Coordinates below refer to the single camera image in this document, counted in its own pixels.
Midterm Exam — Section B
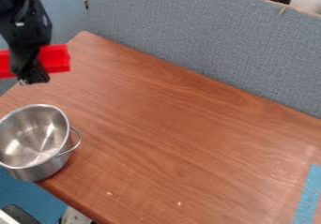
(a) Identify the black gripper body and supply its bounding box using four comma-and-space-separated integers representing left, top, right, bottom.
8, 0, 52, 46

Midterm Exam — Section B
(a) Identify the black object bottom left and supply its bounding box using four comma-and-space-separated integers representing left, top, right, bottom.
2, 204, 40, 224

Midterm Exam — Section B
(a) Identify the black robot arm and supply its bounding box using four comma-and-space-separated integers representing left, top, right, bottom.
0, 0, 52, 85

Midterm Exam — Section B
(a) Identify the white round object below table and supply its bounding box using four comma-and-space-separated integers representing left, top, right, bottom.
61, 207, 91, 224

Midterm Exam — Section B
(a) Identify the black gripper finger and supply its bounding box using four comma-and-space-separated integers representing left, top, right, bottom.
9, 45, 50, 84

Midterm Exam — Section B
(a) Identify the blue tape strip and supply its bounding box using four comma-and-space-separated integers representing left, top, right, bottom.
292, 164, 321, 224

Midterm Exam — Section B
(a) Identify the red plastic block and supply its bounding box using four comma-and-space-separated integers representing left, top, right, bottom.
0, 44, 70, 79

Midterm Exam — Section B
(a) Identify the silver metal pot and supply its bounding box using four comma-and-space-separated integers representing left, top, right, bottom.
0, 104, 81, 182

